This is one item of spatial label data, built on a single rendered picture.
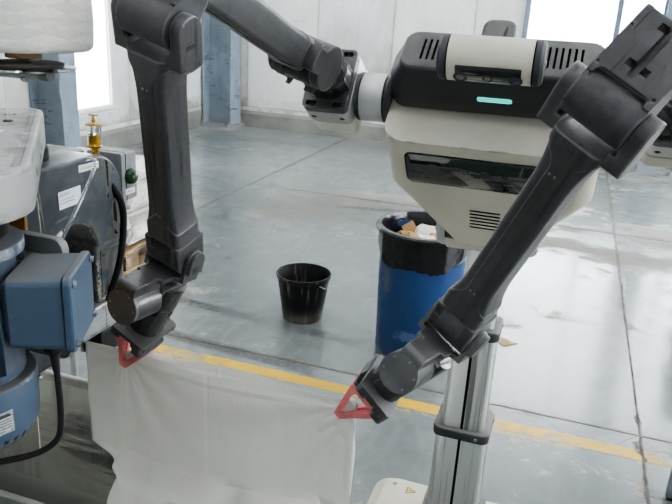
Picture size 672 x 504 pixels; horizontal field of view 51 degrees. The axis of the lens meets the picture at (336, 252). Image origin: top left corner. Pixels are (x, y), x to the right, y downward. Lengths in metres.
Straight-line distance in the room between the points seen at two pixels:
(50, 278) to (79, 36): 0.29
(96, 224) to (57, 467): 0.85
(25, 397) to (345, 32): 8.65
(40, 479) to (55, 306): 1.24
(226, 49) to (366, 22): 1.90
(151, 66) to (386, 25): 8.36
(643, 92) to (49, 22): 0.63
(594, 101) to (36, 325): 0.63
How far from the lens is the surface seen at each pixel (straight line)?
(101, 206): 1.30
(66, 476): 1.97
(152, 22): 0.86
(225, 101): 9.82
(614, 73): 0.76
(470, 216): 1.41
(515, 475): 2.81
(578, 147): 0.77
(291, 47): 1.12
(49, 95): 7.19
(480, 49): 1.11
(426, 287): 3.25
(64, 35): 0.89
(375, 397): 1.03
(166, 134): 0.95
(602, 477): 2.92
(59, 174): 1.20
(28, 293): 0.83
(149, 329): 1.17
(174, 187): 1.00
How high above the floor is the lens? 1.60
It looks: 19 degrees down
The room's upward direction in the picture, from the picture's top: 3 degrees clockwise
